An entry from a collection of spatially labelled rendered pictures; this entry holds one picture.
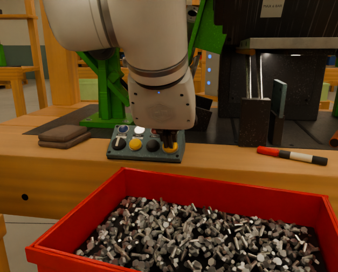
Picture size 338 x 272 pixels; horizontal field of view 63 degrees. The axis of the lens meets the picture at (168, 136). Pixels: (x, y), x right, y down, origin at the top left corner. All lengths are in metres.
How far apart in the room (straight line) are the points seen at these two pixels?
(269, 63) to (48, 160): 0.65
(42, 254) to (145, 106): 0.23
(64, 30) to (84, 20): 0.03
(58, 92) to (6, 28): 11.28
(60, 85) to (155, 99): 0.89
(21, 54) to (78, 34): 11.97
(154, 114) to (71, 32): 0.17
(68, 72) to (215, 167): 0.86
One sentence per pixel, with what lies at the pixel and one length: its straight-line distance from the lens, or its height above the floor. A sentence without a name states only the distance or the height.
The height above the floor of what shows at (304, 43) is 1.12.
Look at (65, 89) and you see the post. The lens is 1.26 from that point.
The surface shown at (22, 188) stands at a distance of 0.68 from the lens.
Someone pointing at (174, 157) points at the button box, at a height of 0.91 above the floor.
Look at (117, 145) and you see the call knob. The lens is 0.55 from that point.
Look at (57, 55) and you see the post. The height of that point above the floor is 1.09.
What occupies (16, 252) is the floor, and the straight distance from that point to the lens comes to 1.92.
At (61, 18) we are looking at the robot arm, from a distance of 0.33.
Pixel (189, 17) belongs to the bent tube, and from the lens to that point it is 0.79.
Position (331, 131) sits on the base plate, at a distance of 0.86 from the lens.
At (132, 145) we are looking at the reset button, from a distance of 0.54.
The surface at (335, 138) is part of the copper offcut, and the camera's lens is 0.72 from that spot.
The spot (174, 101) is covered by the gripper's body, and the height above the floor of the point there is 1.04.
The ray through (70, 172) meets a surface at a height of 0.87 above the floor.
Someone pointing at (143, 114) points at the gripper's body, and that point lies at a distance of 0.43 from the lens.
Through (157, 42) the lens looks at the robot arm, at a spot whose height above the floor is 1.12.
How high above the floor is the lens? 1.11
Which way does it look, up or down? 18 degrees down
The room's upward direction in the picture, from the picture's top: straight up
